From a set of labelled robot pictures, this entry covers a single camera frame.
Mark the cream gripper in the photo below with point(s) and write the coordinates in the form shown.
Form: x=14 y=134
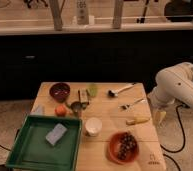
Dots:
x=158 y=116

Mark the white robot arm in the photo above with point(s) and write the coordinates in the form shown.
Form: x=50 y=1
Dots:
x=172 y=83

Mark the white paper cup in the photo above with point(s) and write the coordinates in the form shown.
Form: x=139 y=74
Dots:
x=93 y=126

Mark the metal fork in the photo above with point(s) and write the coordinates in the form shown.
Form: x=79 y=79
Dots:
x=126 y=106

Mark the bunch of dark grapes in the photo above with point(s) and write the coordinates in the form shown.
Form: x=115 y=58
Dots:
x=127 y=144

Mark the orange bowl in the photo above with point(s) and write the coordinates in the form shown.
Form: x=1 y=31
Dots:
x=113 y=148

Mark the orange fruit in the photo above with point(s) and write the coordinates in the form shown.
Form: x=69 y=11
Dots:
x=61 y=111

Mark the dark red bowl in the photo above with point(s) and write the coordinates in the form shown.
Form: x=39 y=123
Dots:
x=60 y=91

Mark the grey blue sponge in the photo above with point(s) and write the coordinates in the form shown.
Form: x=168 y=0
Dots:
x=55 y=134

